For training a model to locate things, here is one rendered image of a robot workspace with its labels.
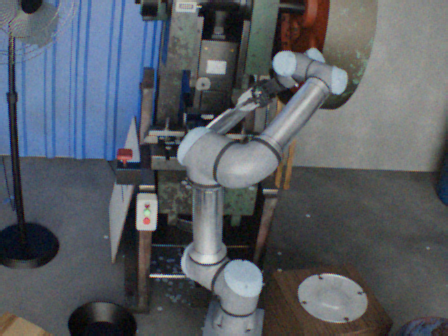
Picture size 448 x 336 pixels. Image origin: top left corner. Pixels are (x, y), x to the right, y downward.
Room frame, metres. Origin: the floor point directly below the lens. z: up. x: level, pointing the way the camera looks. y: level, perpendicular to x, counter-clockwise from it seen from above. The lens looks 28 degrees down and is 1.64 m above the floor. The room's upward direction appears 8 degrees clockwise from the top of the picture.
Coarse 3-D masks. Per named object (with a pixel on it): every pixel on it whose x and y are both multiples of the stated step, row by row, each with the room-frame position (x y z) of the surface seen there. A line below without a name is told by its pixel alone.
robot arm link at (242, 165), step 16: (320, 64) 1.42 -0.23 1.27; (320, 80) 1.36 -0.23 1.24; (336, 80) 1.36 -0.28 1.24; (304, 96) 1.31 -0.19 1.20; (320, 96) 1.33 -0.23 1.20; (288, 112) 1.26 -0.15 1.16; (304, 112) 1.27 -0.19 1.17; (272, 128) 1.22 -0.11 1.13; (288, 128) 1.23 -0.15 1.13; (240, 144) 1.18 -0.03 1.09; (256, 144) 1.17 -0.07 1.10; (272, 144) 1.17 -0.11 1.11; (288, 144) 1.21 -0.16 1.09; (224, 160) 1.13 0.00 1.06; (240, 160) 1.13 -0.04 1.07; (256, 160) 1.13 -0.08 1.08; (272, 160) 1.15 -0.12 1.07; (224, 176) 1.12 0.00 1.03; (240, 176) 1.11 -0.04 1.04; (256, 176) 1.12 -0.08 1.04
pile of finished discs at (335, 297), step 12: (312, 276) 1.61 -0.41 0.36; (324, 276) 1.62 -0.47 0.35; (336, 276) 1.63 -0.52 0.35; (300, 288) 1.53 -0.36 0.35; (312, 288) 1.54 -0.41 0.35; (324, 288) 1.54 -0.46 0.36; (336, 288) 1.54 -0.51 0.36; (348, 288) 1.55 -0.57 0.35; (360, 288) 1.56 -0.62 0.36; (300, 300) 1.46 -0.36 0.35; (312, 300) 1.46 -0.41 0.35; (324, 300) 1.46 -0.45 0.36; (336, 300) 1.47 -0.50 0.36; (348, 300) 1.48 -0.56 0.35; (360, 300) 1.48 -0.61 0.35; (312, 312) 1.39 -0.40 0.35; (324, 312) 1.40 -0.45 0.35; (336, 312) 1.40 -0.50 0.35; (348, 312) 1.41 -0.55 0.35; (360, 312) 1.41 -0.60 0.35
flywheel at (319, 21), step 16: (304, 0) 2.03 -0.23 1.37; (320, 0) 1.96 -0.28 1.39; (288, 16) 2.32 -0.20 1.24; (304, 16) 2.01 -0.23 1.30; (320, 16) 1.93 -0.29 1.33; (288, 32) 2.28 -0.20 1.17; (304, 32) 2.08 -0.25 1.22; (320, 32) 1.90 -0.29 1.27; (288, 48) 2.23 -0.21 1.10; (304, 48) 2.05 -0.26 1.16; (320, 48) 1.88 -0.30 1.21
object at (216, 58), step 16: (208, 32) 1.96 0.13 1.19; (224, 32) 1.99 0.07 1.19; (208, 48) 1.89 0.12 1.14; (224, 48) 1.90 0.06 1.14; (208, 64) 1.89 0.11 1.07; (224, 64) 1.90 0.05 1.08; (208, 80) 1.88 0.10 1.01; (224, 80) 1.90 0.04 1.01; (192, 96) 1.91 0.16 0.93; (208, 96) 1.86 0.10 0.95; (224, 96) 1.88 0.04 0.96
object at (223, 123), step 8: (240, 104) 1.65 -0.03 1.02; (224, 112) 1.61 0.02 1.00; (232, 112) 1.66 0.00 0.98; (240, 112) 1.73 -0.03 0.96; (216, 120) 1.59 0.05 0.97; (224, 120) 1.66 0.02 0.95; (232, 120) 1.76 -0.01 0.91; (240, 120) 1.84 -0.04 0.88; (208, 128) 1.59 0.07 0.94; (216, 128) 1.70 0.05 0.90; (224, 128) 1.77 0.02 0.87
